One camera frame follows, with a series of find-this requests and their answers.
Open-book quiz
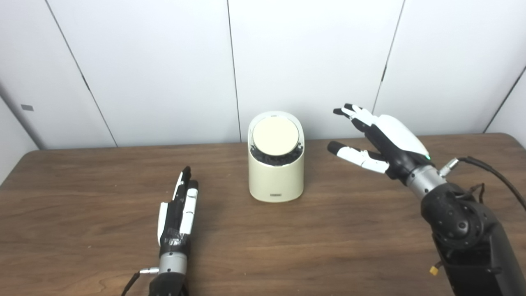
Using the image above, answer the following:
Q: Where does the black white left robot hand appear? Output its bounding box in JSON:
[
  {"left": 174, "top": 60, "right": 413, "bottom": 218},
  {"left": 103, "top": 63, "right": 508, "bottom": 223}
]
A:
[{"left": 157, "top": 166, "right": 199, "bottom": 257}]

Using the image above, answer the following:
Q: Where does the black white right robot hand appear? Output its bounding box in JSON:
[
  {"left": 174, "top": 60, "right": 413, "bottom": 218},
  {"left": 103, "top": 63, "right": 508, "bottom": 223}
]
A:
[{"left": 327, "top": 103, "right": 436, "bottom": 180}]

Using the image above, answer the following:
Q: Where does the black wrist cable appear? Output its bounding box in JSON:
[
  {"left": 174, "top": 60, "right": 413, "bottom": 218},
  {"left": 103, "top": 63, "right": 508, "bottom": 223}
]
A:
[
  {"left": 121, "top": 267, "right": 160, "bottom": 296},
  {"left": 438, "top": 156, "right": 526, "bottom": 210}
]

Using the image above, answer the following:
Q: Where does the round cream bin lid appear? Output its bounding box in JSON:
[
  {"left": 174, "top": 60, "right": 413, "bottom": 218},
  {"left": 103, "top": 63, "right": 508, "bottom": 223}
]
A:
[{"left": 252, "top": 117, "right": 300, "bottom": 156}]

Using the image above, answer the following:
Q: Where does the cream-colored plastic bin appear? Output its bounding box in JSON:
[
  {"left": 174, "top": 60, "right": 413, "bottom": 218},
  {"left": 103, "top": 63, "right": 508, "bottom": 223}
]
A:
[{"left": 247, "top": 111, "right": 305, "bottom": 203}]

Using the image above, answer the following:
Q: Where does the black bin liner bag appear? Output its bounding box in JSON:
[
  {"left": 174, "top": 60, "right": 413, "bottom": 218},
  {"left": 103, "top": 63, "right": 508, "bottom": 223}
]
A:
[{"left": 249, "top": 142, "right": 304, "bottom": 166}]

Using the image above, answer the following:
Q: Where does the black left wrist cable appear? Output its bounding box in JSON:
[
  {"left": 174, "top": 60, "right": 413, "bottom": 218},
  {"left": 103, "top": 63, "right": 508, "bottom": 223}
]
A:
[{"left": 121, "top": 267, "right": 160, "bottom": 296}]

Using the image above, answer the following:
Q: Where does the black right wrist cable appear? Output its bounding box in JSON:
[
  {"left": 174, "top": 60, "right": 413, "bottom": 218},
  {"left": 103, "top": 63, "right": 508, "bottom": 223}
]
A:
[{"left": 438, "top": 156, "right": 526, "bottom": 210}]

